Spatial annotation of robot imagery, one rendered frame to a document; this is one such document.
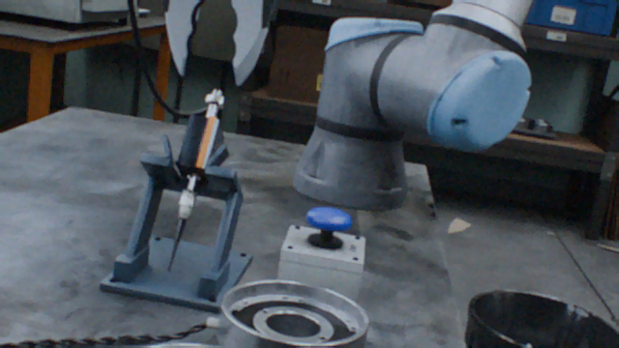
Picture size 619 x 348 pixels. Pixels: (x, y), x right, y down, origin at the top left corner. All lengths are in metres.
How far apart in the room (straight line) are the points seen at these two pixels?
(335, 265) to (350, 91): 0.35
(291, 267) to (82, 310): 0.17
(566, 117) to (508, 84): 3.74
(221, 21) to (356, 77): 3.38
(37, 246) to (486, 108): 0.48
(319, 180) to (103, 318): 0.44
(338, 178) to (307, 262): 0.32
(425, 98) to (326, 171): 0.18
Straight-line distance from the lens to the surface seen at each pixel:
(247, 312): 0.57
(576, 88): 4.60
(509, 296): 1.91
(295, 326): 0.58
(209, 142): 0.66
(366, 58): 0.94
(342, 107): 0.96
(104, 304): 0.63
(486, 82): 0.85
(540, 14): 4.02
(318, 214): 0.66
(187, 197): 0.66
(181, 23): 0.67
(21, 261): 0.70
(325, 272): 0.66
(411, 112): 0.88
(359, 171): 0.96
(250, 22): 0.66
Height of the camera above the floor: 1.07
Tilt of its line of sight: 14 degrees down
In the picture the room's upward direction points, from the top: 9 degrees clockwise
